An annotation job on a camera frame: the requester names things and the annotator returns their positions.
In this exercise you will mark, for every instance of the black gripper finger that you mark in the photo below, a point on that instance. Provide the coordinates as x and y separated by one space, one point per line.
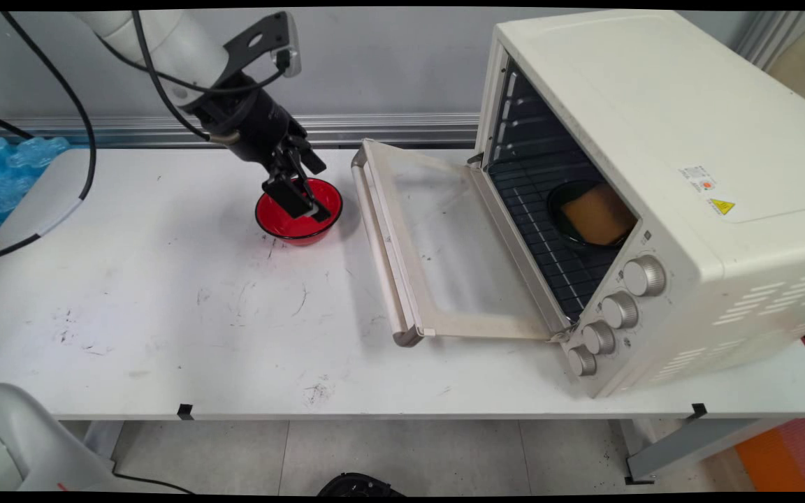
289 195
313 161

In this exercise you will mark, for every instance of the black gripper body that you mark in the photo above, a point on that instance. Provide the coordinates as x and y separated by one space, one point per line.
252 122

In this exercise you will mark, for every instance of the cream glass oven door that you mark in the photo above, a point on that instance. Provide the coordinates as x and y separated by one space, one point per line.
444 279

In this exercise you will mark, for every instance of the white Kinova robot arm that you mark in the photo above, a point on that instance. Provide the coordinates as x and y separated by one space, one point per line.
165 38

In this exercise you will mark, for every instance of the red bowl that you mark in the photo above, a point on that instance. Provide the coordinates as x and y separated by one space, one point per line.
284 227

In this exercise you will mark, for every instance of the black tape clip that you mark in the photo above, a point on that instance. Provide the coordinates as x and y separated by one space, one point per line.
699 411
184 411

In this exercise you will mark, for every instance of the black round floor object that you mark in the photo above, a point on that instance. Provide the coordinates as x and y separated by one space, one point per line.
357 485

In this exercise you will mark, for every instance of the cream toaster oven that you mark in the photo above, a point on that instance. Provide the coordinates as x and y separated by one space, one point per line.
654 126

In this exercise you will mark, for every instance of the large silver oven knob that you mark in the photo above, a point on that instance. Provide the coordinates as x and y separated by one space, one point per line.
643 276

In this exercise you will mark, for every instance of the white label sticker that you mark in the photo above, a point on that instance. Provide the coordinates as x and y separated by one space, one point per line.
697 177

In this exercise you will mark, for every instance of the yellow warning sticker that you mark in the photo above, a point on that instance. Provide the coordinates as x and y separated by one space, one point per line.
721 206

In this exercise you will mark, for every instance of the grey ribbed column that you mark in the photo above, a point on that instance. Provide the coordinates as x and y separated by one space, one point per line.
766 35

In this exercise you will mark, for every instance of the grey table leg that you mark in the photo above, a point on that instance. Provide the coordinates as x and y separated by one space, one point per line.
696 440

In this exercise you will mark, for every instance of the orange floor board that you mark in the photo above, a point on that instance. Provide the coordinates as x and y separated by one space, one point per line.
780 457

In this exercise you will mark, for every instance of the aluminium rail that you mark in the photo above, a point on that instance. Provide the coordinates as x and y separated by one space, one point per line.
388 129

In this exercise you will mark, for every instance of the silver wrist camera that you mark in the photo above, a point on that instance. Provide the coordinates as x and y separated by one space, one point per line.
291 45

